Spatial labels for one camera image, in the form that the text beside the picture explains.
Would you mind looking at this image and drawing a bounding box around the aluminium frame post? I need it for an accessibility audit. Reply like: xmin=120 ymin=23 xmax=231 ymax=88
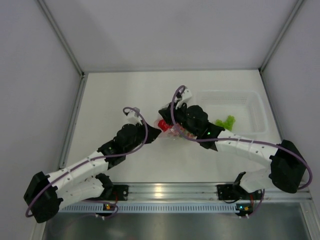
xmin=37 ymin=0 xmax=87 ymax=78
xmin=258 ymin=0 xmax=306 ymax=76

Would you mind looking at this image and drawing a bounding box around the red fake food piece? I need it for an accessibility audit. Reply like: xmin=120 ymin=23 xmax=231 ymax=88
xmin=157 ymin=119 xmax=171 ymax=132

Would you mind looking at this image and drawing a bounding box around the aluminium frame post right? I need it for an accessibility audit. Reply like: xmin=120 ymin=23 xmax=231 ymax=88
xmin=258 ymin=0 xmax=306 ymax=76

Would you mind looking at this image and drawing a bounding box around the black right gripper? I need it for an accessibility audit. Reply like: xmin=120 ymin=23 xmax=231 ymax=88
xmin=159 ymin=99 xmax=200 ymax=137

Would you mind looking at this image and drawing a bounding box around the green fake grapes bunch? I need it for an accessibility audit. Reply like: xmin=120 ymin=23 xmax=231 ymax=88
xmin=214 ymin=115 xmax=236 ymax=131

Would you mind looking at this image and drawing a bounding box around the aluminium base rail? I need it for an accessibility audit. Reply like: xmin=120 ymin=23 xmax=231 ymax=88
xmin=109 ymin=182 xmax=312 ymax=202

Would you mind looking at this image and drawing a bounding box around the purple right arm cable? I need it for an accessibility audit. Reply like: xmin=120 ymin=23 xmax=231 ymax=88
xmin=171 ymin=84 xmax=313 ymax=191

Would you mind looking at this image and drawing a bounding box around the white perforated plastic basket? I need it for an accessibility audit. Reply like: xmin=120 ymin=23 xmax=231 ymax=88
xmin=196 ymin=90 xmax=268 ymax=138

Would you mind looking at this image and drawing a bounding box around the aluminium frame post left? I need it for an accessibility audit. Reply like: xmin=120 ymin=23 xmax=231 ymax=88
xmin=37 ymin=0 xmax=87 ymax=78

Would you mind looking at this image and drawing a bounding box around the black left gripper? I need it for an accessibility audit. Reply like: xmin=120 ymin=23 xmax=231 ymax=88
xmin=124 ymin=119 xmax=162 ymax=154

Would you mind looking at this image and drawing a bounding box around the grey slotted cable duct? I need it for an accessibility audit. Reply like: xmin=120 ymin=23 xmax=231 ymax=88
xmin=60 ymin=202 xmax=251 ymax=214

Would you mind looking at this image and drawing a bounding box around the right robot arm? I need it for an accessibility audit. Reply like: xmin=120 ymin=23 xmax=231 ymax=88
xmin=158 ymin=103 xmax=307 ymax=199

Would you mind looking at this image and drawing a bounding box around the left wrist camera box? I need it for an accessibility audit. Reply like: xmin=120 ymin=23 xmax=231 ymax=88
xmin=122 ymin=107 xmax=142 ymax=125

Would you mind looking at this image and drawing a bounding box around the clear zip top bag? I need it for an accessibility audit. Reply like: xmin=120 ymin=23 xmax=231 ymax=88
xmin=158 ymin=125 xmax=197 ymax=140

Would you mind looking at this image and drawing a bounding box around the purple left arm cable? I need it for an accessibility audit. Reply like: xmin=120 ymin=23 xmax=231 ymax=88
xmin=25 ymin=106 xmax=150 ymax=218

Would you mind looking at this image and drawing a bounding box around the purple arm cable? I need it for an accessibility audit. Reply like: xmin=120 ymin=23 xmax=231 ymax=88
xmin=25 ymin=106 xmax=150 ymax=218
xmin=171 ymin=84 xmax=313 ymax=191

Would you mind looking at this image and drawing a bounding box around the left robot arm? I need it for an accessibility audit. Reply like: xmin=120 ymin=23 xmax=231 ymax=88
xmin=23 ymin=123 xmax=161 ymax=223

